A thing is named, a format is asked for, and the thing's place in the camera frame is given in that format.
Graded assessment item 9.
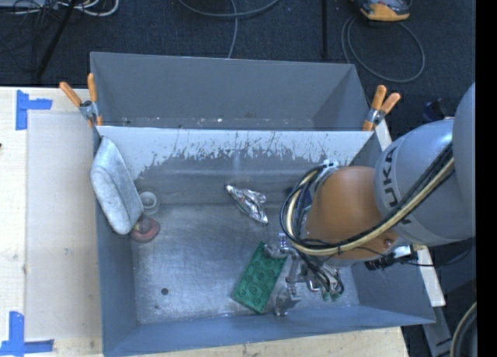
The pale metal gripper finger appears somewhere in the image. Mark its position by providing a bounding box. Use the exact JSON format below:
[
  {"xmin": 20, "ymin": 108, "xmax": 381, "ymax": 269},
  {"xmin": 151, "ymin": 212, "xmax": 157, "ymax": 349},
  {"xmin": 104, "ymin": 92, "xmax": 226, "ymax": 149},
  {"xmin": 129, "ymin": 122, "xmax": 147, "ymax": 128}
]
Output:
[
  {"xmin": 274, "ymin": 286, "xmax": 303, "ymax": 317},
  {"xmin": 264, "ymin": 241, "xmax": 290, "ymax": 260}
]

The dark green flat block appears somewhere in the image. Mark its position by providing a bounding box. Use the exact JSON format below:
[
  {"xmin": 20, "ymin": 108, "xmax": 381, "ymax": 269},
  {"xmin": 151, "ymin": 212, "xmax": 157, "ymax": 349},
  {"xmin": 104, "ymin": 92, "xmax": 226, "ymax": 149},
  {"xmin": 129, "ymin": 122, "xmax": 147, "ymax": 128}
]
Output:
[{"xmin": 230, "ymin": 241, "xmax": 289, "ymax": 315}]

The silver foil packet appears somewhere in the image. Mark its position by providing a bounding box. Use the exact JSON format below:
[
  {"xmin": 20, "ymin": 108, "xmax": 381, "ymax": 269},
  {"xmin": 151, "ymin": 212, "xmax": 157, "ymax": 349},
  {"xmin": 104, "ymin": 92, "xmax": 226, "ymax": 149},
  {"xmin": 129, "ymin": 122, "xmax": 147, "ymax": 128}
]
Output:
[{"xmin": 225, "ymin": 184, "xmax": 270, "ymax": 226}]

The grey metal bin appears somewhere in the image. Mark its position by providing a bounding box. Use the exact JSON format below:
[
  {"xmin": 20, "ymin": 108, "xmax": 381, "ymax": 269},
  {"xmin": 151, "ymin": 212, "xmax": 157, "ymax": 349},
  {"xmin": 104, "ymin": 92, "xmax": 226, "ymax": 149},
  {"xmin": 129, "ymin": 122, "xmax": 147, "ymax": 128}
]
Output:
[{"xmin": 89, "ymin": 51, "xmax": 437, "ymax": 357}]

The red-brown round thing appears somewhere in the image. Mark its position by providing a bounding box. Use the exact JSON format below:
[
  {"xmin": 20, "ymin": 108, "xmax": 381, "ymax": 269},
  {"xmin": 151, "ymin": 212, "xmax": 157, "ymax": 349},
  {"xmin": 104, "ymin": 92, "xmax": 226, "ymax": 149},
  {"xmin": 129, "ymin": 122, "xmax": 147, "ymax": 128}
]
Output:
[{"xmin": 130, "ymin": 215, "xmax": 162, "ymax": 244}]

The small clear cup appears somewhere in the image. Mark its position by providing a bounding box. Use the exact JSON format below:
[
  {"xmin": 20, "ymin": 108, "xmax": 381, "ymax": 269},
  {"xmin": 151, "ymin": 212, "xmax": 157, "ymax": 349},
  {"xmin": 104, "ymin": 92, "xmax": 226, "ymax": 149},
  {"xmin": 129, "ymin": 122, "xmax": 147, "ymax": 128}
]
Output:
[{"xmin": 138, "ymin": 190, "xmax": 162, "ymax": 217}]

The white oval tray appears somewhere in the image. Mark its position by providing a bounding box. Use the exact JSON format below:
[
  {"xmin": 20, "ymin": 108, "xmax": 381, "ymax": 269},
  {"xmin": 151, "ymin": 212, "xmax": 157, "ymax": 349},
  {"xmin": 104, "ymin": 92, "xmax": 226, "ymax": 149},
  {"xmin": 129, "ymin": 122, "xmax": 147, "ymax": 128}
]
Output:
[{"xmin": 89, "ymin": 136, "xmax": 145, "ymax": 236}]

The pale wood board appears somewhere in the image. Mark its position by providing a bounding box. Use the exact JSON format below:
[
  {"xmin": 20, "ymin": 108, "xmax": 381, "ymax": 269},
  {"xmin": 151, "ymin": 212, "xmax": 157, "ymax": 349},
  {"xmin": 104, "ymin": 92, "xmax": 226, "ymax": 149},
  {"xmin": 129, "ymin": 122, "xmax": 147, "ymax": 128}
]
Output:
[{"xmin": 23, "ymin": 109, "xmax": 104, "ymax": 352}]

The black cylinder on white bracket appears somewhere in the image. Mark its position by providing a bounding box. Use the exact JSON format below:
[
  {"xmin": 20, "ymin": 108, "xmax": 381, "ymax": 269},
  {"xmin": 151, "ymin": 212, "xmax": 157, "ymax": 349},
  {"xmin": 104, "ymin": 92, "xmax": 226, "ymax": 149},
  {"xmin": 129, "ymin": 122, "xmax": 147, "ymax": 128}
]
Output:
[{"xmin": 363, "ymin": 245, "xmax": 419, "ymax": 272}]

